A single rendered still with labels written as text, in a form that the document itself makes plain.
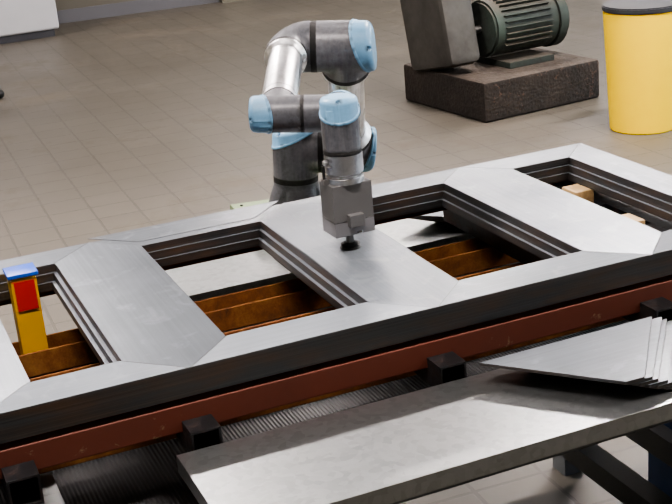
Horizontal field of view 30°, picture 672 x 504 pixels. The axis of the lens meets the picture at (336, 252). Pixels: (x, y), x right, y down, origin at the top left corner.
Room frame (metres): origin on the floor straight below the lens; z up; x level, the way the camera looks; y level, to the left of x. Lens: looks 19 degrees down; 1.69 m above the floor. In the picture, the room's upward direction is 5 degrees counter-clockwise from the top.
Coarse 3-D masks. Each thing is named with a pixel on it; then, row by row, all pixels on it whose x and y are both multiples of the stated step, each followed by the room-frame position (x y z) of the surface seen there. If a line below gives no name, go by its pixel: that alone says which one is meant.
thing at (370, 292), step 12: (408, 276) 2.16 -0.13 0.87; (420, 276) 2.16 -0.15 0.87; (432, 276) 2.15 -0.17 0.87; (444, 276) 2.14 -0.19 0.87; (360, 288) 2.12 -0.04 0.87; (372, 288) 2.12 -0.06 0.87; (384, 288) 2.11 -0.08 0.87; (396, 288) 2.11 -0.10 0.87; (408, 288) 2.10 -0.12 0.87; (420, 288) 2.09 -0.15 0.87; (372, 300) 2.06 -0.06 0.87
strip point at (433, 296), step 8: (432, 288) 2.09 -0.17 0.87; (440, 288) 2.09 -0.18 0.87; (448, 288) 2.08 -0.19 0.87; (392, 296) 2.07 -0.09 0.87; (400, 296) 2.06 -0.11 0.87; (408, 296) 2.06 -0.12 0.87; (416, 296) 2.06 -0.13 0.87; (424, 296) 2.05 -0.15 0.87; (432, 296) 2.05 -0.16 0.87; (440, 296) 2.05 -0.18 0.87; (400, 304) 2.03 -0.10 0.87; (408, 304) 2.02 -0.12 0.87; (416, 304) 2.02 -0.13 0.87; (424, 304) 2.02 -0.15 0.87; (432, 304) 2.01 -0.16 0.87
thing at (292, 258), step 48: (432, 192) 2.73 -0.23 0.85; (624, 192) 2.64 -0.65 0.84; (192, 240) 2.52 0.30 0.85; (240, 240) 2.55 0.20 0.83; (528, 240) 2.38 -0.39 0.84; (0, 288) 2.36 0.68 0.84; (48, 288) 2.39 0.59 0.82; (336, 288) 2.18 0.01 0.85; (528, 288) 2.07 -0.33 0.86; (576, 288) 2.11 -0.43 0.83; (96, 336) 2.05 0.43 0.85; (336, 336) 1.93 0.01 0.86; (384, 336) 1.96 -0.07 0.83; (144, 384) 1.81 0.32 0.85; (192, 384) 1.84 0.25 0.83; (0, 432) 1.73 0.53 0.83
